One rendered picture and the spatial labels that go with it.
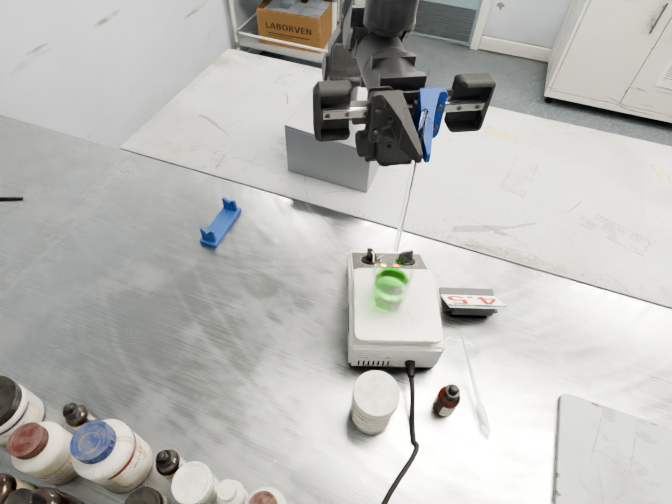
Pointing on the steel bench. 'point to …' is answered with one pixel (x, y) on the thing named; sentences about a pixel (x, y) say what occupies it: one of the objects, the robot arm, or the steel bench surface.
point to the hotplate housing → (384, 353)
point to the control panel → (372, 265)
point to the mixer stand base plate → (609, 456)
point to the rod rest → (220, 224)
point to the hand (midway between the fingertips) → (414, 136)
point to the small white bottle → (231, 492)
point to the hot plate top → (425, 294)
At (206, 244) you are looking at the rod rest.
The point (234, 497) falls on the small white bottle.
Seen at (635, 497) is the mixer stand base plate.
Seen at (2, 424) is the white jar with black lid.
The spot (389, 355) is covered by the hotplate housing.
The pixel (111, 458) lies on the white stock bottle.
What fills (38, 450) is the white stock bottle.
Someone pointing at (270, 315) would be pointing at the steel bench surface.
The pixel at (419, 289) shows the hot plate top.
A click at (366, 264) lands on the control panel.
